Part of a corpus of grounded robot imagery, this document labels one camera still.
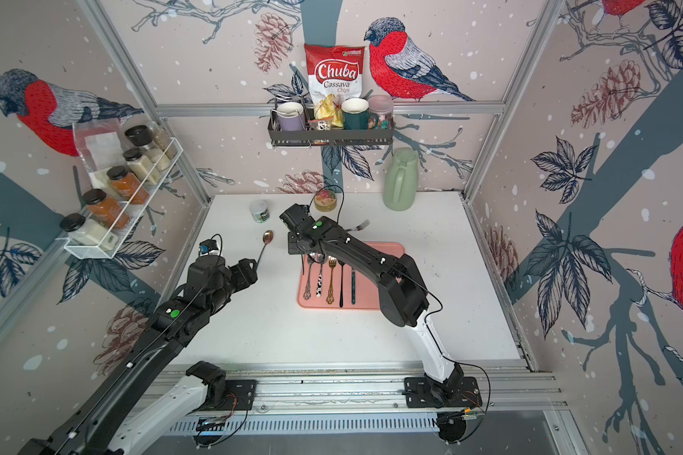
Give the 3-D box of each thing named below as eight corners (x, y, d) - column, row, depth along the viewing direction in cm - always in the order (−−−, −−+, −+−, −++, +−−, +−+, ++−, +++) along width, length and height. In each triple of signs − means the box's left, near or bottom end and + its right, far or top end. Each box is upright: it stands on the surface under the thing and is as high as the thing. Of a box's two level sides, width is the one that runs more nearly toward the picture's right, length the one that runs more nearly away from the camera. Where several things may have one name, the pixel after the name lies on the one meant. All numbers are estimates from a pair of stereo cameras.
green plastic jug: (385, 220, 116) (392, 175, 97) (382, 187, 129) (387, 141, 110) (414, 220, 116) (427, 175, 97) (408, 187, 129) (418, 141, 110)
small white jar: (250, 223, 115) (246, 214, 110) (254, 209, 120) (251, 200, 115) (267, 223, 115) (264, 214, 110) (271, 209, 120) (268, 200, 115)
